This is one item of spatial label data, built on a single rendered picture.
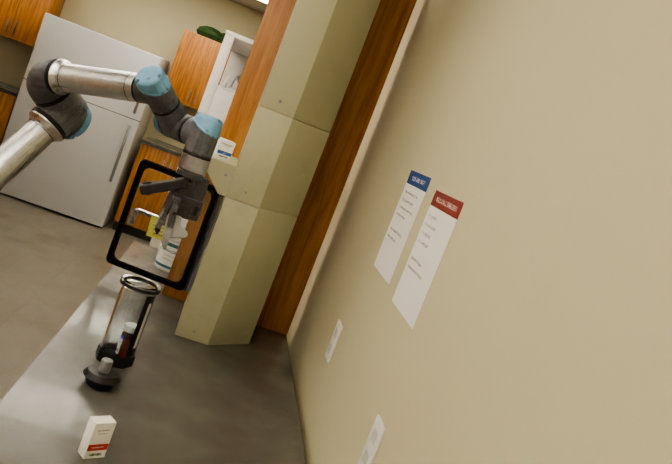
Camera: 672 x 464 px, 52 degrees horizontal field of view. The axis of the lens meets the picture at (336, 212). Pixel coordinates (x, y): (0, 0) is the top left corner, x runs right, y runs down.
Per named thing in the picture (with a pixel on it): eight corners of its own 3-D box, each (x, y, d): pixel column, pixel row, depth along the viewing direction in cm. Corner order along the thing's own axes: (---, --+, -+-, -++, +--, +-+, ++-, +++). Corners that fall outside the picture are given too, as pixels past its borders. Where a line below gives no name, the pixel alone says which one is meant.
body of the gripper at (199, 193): (196, 224, 180) (212, 181, 179) (164, 215, 176) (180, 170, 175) (191, 217, 187) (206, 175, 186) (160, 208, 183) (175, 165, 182)
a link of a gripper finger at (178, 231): (185, 250, 174) (192, 217, 179) (163, 244, 172) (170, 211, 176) (181, 254, 177) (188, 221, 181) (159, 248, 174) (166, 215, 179)
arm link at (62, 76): (25, 41, 190) (172, 59, 171) (47, 72, 198) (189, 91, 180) (0, 70, 184) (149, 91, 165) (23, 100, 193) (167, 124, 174)
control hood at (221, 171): (228, 184, 247) (238, 158, 246) (225, 196, 216) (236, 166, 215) (197, 173, 245) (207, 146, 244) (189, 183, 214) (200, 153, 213)
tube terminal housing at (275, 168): (249, 327, 256) (324, 130, 249) (248, 358, 225) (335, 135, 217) (183, 305, 252) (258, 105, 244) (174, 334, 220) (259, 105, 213)
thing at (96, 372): (119, 396, 167) (128, 371, 167) (80, 389, 163) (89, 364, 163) (116, 379, 176) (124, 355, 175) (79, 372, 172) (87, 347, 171)
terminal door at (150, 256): (183, 292, 250) (221, 188, 246) (104, 261, 250) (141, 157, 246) (184, 291, 251) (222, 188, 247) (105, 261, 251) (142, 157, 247)
